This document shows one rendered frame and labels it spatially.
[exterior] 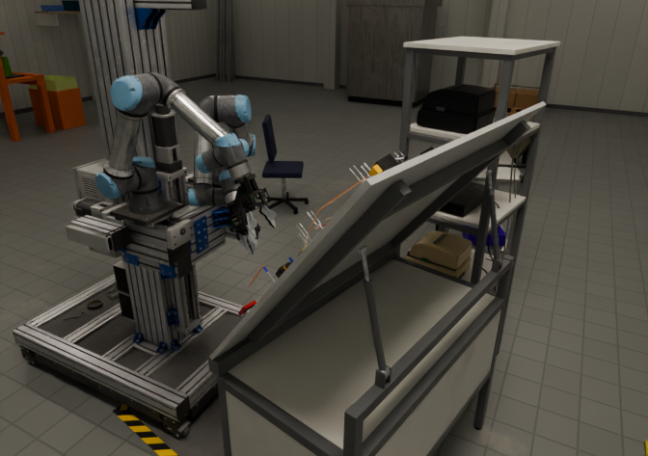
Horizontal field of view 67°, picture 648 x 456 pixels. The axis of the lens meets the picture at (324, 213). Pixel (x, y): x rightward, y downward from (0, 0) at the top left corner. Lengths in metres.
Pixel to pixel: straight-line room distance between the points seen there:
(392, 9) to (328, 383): 9.17
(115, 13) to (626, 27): 10.04
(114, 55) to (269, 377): 1.52
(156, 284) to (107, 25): 1.27
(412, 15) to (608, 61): 3.92
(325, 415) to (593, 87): 10.30
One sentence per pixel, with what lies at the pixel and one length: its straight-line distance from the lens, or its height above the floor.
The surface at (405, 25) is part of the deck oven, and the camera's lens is 10.34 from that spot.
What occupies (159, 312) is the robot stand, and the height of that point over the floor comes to 0.46.
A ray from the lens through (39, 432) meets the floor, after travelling 3.08.
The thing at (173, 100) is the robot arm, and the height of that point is 1.67.
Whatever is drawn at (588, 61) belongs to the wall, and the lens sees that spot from 11.38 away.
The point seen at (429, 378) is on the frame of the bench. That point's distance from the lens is 1.86.
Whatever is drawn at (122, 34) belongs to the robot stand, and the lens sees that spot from 2.36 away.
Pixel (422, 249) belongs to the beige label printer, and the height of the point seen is 0.82.
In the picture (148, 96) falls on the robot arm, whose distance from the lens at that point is 1.93.
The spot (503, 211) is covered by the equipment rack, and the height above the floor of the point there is 1.06.
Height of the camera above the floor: 2.02
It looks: 23 degrees down
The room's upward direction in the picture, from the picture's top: 1 degrees clockwise
